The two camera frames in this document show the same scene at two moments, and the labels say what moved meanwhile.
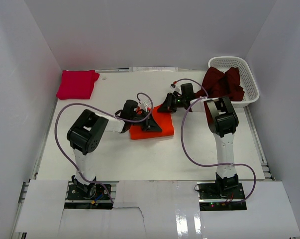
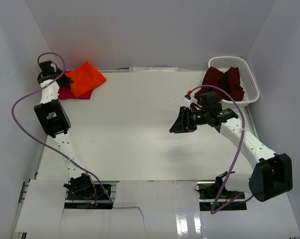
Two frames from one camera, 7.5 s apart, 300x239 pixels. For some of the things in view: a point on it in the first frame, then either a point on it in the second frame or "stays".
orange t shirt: (164, 120) to (86, 77)
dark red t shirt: (217, 83) stays
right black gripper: (167, 106) to (182, 124)
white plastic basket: (247, 80) stays
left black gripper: (151, 126) to (67, 80)
